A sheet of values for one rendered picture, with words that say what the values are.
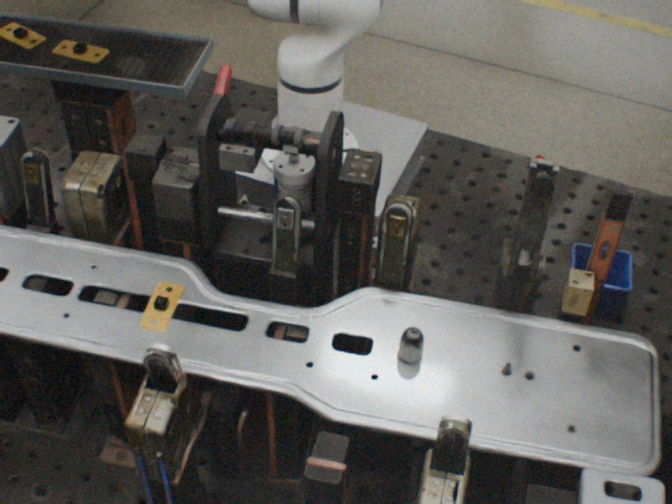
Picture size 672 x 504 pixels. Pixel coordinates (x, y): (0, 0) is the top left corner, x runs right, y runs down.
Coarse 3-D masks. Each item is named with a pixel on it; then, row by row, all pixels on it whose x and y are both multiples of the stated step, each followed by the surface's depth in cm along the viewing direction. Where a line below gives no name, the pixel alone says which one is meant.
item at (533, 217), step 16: (544, 160) 113; (528, 176) 113; (544, 176) 110; (528, 192) 114; (544, 192) 111; (528, 208) 117; (544, 208) 115; (528, 224) 118; (544, 224) 117; (528, 240) 120; (512, 256) 121; (512, 272) 122; (528, 272) 123
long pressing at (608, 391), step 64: (0, 256) 130; (64, 256) 130; (128, 256) 130; (0, 320) 121; (64, 320) 122; (128, 320) 122; (256, 320) 122; (320, 320) 123; (384, 320) 123; (448, 320) 123; (512, 320) 123; (256, 384) 116; (320, 384) 115; (384, 384) 115; (448, 384) 116; (512, 384) 116; (576, 384) 116; (640, 384) 116; (512, 448) 109; (576, 448) 109; (640, 448) 109
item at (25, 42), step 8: (16, 24) 143; (0, 32) 141; (8, 32) 141; (16, 32) 140; (24, 32) 140; (32, 32) 141; (16, 40) 140; (24, 40) 140; (32, 40) 140; (40, 40) 140; (32, 48) 138
